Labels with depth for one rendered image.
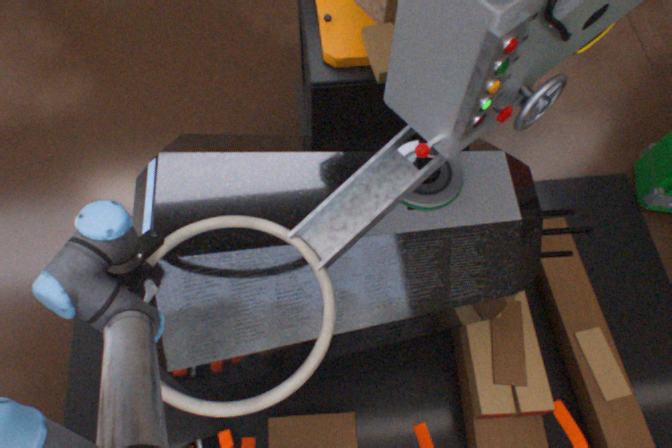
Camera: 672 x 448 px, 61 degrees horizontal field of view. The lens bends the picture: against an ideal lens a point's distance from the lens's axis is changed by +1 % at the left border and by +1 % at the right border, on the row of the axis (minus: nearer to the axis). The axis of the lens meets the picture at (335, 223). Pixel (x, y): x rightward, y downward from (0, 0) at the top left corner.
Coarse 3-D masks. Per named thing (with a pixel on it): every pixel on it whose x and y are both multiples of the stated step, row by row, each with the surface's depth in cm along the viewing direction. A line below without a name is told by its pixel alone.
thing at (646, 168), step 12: (660, 144) 239; (648, 156) 246; (660, 156) 238; (636, 168) 254; (648, 168) 244; (660, 168) 236; (636, 180) 252; (648, 180) 243; (660, 180) 234; (636, 192) 250; (648, 192) 241; (660, 192) 235; (648, 204) 242; (660, 204) 241
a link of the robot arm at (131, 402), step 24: (120, 288) 106; (120, 312) 103; (144, 312) 105; (120, 336) 94; (144, 336) 95; (120, 360) 86; (144, 360) 87; (120, 384) 79; (144, 384) 80; (120, 408) 73; (144, 408) 74; (120, 432) 68; (144, 432) 68
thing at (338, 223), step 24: (360, 168) 139; (384, 168) 143; (408, 168) 141; (432, 168) 138; (336, 192) 139; (360, 192) 142; (384, 192) 141; (408, 192) 138; (312, 216) 138; (336, 216) 142; (360, 216) 140; (312, 240) 141; (336, 240) 140
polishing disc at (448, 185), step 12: (408, 144) 160; (408, 156) 158; (456, 156) 159; (444, 168) 157; (456, 168) 157; (444, 180) 155; (456, 180) 155; (420, 192) 153; (432, 192) 153; (444, 192) 153; (456, 192) 153; (420, 204) 152; (432, 204) 151
